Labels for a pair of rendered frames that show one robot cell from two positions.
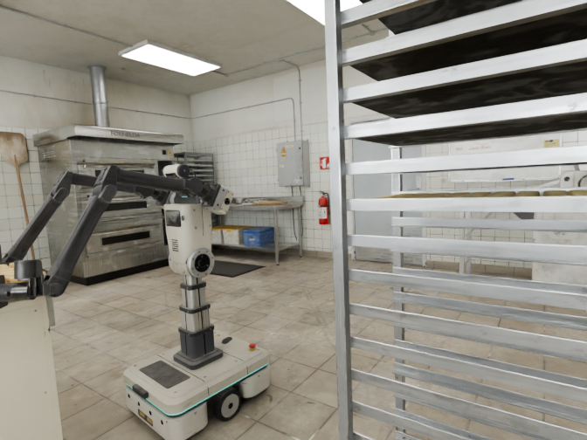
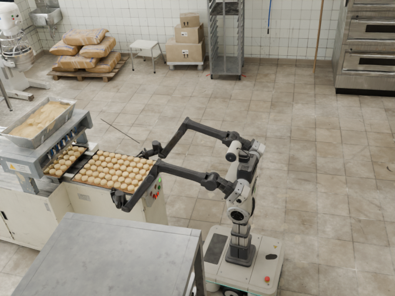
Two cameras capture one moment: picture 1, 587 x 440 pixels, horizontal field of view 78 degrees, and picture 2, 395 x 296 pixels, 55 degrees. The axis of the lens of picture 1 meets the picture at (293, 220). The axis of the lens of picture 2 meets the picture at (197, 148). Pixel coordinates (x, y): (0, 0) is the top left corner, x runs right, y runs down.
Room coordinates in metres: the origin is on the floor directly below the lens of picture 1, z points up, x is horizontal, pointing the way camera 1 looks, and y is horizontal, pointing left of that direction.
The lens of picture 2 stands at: (1.04, -1.14, 2.75)
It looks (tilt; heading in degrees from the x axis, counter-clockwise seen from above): 37 degrees down; 71
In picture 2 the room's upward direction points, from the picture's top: 4 degrees counter-clockwise
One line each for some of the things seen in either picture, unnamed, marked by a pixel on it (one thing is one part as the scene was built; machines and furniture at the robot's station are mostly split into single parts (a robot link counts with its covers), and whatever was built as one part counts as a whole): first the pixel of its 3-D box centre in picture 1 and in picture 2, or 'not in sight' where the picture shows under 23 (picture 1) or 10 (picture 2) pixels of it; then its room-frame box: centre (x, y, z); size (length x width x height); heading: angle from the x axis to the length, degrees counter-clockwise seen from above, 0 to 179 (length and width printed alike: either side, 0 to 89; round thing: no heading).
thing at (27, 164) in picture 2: not in sight; (52, 148); (0.75, 1.60, 1.01); 0.72 x 0.33 x 0.34; 49
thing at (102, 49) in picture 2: not in sight; (99, 46); (1.61, 5.16, 0.47); 0.72 x 0.42 x 0.17; 60
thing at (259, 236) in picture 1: (258, 236); not in sight; (5.85, 0.58, 0.36); 0.47 x 0.38 x 0.26; 147
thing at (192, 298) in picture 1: (196, 318); (240, 235); (1.92, 0.56, 0.49); 0.11 x 0.11 x 0.40; 48
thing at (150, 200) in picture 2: (39, 303); (154, 189); (1.40, 1.03, 0.77); 0.24 x 0.04 x 0.14; 49
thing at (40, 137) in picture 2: not in sight; (43, 123); (0.75, 1.60, 1.25); 0.56 x 0.29 x 0.14; 49
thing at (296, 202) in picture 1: (245, 227); not in sight; (6.02, 0.82, 0.49); 1.90 x 0.72 x 0.98; 55
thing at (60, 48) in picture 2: not in sight; (70, 44); (1.19, 5.49, 0.47); 0.72 x 0.42 x 0.17; 55
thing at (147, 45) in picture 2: not in sight; (147, 54); (2.37, 4.97, 0.23); 0.45 x 0.45 x 0.46; 47
